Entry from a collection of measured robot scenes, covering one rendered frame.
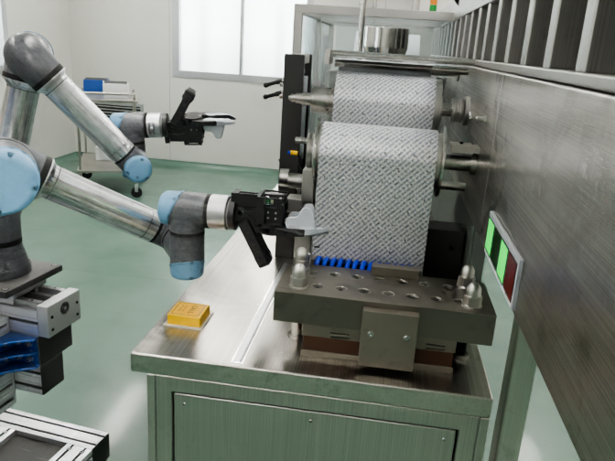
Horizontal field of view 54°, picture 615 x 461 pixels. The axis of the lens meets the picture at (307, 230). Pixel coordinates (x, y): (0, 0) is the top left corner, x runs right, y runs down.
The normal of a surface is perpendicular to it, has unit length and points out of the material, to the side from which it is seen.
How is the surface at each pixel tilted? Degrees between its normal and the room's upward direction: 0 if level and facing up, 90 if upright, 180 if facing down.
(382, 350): 90
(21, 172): 86
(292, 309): 90
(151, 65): 90
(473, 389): 0
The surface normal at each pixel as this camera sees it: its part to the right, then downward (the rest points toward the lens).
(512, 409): -0.14, 0.29
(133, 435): 0.06, -0.95
